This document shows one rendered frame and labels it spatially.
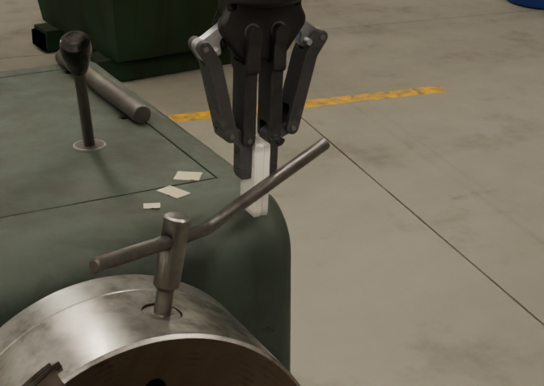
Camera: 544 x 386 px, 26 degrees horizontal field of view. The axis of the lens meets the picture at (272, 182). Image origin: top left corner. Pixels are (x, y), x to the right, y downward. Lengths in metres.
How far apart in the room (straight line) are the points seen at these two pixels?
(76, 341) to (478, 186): 3.70
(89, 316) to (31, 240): 0.13
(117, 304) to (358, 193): 3.50
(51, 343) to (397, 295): 2.80
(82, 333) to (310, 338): 2.51
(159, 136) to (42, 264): 0.30
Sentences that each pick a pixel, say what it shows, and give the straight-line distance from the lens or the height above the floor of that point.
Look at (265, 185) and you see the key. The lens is 1.05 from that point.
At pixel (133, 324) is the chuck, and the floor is 1.24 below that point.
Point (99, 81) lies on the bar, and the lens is 1.46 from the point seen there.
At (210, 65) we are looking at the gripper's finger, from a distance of 1.01.
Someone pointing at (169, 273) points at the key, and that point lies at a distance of 0.96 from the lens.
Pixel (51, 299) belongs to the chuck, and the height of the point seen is 1.23.
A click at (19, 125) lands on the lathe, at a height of 1.26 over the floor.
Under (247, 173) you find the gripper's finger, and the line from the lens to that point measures 1.07.
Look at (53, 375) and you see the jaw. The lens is 0.95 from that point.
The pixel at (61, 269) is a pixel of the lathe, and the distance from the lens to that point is 1.08.
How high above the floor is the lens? 1.70
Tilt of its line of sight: 22 degrees down
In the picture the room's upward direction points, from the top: straight up
